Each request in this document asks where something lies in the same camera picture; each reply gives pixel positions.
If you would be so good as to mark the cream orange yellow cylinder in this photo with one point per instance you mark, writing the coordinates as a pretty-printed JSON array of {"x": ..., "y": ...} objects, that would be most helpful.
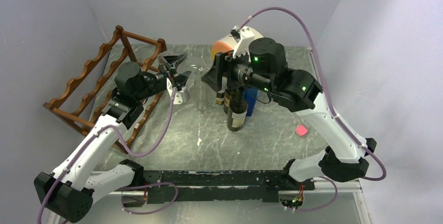
[{"x": 225, "y": 44}]

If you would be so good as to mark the blue bottle with silver cap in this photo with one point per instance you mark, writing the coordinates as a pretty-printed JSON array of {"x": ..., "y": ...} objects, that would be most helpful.
[{"x": 251, "y": 98}]

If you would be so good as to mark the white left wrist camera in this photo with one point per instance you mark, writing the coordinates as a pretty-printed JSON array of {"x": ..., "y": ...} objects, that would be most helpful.
[{"x": 178, "y": 92}]

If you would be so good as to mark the pink eraser block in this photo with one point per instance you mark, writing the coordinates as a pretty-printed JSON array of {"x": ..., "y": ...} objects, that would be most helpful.
[{"x": 301, "y": 130}]

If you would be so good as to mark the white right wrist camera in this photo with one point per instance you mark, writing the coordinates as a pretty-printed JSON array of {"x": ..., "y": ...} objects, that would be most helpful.
[{"x": 243, "y": 38}]

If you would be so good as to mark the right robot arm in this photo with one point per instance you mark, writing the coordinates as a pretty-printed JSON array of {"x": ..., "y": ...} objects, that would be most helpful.
[{"x": 265, "y": 68}]

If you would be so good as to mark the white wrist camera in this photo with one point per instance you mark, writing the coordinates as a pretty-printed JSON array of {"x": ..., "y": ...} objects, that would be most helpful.
[
  {"x": 178, "y": 92},
  {"x": 243, "y": 38}
]

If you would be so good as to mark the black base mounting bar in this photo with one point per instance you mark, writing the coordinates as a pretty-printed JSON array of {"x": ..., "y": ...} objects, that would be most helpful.
[{"x": 223, "y": 185}]

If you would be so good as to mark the dark green wine bottle front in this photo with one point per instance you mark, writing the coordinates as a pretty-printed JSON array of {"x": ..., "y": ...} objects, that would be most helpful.
[{"x": 237, "y": 110}]

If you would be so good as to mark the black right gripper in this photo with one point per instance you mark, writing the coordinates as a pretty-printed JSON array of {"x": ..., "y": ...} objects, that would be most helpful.
[{"x": 213, "y": 77}]

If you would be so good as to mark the brown wooden wine rack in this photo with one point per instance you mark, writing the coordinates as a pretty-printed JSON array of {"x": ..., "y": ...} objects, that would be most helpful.
[{"x": 72, "y": 119}]

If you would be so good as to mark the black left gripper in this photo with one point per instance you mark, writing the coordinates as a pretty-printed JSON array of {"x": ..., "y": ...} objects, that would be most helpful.
[{"x": 181, "y": 79}]

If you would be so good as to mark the clear glass wine bottle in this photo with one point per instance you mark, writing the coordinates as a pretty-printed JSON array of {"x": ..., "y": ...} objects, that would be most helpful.
[{"x": 200, "y": 93}]

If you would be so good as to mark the dark wine bottle behind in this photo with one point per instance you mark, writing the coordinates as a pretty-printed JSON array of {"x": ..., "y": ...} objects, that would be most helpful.
[{"x": 227, "y": 97}]

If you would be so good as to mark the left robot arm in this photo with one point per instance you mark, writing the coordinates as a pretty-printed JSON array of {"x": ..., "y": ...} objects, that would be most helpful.
[{"x": 69, "y": 191}]

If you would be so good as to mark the clear bottle with black cap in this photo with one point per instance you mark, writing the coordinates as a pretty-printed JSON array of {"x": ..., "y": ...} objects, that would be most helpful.
[{"x": 219, "y": 98}]

